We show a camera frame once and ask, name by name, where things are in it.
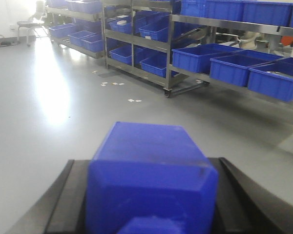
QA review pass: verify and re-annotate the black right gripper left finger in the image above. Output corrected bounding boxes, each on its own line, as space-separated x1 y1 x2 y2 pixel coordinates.
6 160 90 234

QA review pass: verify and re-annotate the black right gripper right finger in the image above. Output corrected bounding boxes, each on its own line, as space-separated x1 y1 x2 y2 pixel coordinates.
209 157 293 234

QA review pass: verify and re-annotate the blue bottle-shaped part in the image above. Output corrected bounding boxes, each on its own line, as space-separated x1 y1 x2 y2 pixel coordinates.
85 122 218 234

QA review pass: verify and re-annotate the blue bin front right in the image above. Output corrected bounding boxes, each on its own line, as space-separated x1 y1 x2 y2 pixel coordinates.
247 58 293 102

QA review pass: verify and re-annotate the blue bin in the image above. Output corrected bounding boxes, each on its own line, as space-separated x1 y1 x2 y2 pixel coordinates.
247 58 293 102
209 50 282 87
172 43 241 74

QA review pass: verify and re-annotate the blue bin front middle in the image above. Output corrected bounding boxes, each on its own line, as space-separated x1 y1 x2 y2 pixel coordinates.
209 50 282 87

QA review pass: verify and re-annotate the steel shelving rack right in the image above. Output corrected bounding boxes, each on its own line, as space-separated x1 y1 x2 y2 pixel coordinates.
164 15 293 109

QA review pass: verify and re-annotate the steel shelving rack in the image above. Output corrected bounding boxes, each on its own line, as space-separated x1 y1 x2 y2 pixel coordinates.
102 0 213 98
164 15 293 109
46 0 105 59

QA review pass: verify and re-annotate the blue bin front left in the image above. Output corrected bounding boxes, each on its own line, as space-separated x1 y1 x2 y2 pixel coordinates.
172 43 241 74

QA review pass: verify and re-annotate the white chair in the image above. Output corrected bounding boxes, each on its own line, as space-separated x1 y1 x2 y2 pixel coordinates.
17 0 47 47

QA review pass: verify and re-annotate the steel shelving rack far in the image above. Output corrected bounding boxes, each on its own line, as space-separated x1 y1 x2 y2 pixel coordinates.
46 0 105 59

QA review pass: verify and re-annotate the steel shelving rack middle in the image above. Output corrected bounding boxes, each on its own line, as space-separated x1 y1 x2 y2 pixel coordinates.
102 0 213 98

